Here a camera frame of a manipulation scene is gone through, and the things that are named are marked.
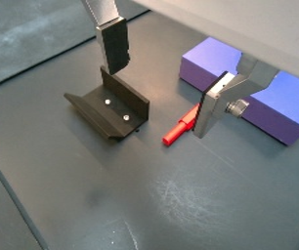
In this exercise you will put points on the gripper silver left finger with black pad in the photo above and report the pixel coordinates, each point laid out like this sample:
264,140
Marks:
110,30

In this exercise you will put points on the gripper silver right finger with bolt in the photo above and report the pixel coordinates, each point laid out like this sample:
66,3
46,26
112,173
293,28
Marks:
225,94

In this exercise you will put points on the red peg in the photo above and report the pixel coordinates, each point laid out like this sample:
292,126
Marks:
182,126

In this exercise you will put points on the purple base board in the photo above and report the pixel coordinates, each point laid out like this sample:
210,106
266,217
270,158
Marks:
273,107

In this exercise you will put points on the black angled holder bracket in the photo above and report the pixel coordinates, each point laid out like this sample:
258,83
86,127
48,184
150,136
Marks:
113,107

